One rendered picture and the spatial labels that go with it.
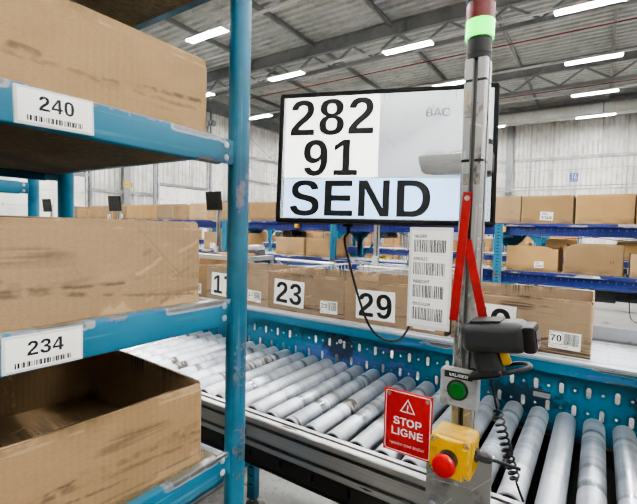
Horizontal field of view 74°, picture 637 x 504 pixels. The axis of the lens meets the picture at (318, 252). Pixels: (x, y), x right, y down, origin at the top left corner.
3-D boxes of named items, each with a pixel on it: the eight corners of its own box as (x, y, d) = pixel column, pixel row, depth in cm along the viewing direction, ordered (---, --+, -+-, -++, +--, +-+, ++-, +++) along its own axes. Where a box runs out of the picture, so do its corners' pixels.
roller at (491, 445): (456, 504, 83) (457, 479, 83) (505, 412, 126) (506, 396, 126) (483, 514, 80) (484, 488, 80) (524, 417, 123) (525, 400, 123)
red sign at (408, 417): (382, 447, 87) (384, 386, 86) (384, 445, 87) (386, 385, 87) (461, 474, 78) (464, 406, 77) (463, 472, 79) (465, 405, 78)
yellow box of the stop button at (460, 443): (424, 475, 74) (426, 436, 74) (439, 454, 81) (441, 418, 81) (514, 507, 66) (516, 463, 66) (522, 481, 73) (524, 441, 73)
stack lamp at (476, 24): (461, 37, 76) (463, 3, 76) (469, 47, 80) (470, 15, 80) (491, 30, 73) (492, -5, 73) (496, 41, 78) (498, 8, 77)
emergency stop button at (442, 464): (429, 476, 71) (430, 453, 71) (437, 464, 75) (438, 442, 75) (453, 484, 69) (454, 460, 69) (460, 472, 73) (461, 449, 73)
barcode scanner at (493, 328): (541, 388, 66) (534, 321, 66) (463, 382, 72) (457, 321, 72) (545, 377, 71) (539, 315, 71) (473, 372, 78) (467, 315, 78)
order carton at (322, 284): (266, 309, 184) (267, 270, 183) (305, 301, 208) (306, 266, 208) (343, 322, 162) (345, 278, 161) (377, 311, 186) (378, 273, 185)
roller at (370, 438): (363, 467, 94) (344, 462, 97) (437, 395, 137) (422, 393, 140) (361, 445, 94) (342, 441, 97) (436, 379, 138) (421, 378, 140)
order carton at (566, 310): (449, 339, 139) (451, 288, 139) (472, 324, 164) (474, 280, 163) (590, 362, 118) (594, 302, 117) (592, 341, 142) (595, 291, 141)
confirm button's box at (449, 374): (437, 403, 78) (439, 367, 78) (443, 398, 81) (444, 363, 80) (475, 413, 74) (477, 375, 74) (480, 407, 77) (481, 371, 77)
